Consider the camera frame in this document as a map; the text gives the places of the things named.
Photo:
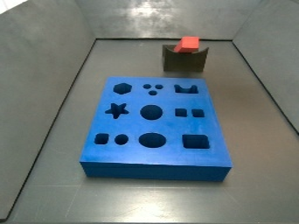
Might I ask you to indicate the red rectangular block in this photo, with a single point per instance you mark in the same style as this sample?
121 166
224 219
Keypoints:
188 45

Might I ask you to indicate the blue foam shape board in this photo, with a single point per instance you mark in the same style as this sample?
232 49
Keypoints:
156 131

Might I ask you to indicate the black curved fixture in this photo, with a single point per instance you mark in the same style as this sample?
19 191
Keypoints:
184 61

